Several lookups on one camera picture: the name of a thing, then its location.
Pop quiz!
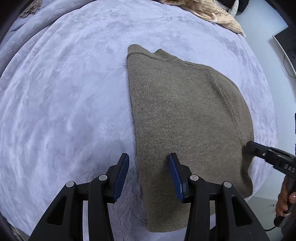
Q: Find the lavender plush blanket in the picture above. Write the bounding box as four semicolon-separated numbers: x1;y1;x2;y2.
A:
0;0;278;241

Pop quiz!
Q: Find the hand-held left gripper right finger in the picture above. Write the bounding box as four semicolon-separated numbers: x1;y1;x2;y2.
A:
168;152;270;241

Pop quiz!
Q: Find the white quilted jacket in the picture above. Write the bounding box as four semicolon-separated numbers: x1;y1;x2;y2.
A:
225;0;239;16

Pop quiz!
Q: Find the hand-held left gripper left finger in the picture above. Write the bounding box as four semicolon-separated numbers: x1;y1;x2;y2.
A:
29;152;130;241

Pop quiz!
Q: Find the black monitor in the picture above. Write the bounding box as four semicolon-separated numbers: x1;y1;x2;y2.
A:
272;25;296;78

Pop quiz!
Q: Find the beige crumpled cloth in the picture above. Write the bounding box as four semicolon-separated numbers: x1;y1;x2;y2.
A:
18;0;43;19

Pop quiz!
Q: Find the cream striped garment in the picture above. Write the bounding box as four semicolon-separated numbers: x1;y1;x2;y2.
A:
159;0;246;37

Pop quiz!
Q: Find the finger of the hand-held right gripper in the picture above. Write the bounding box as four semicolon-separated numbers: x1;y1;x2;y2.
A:
245;141;275;163

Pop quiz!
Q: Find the olive knit sweater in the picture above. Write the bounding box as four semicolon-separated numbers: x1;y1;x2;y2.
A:
127;44;255;233

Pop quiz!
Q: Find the person's right hand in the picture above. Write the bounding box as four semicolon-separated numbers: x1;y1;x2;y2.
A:
276;178;296;216

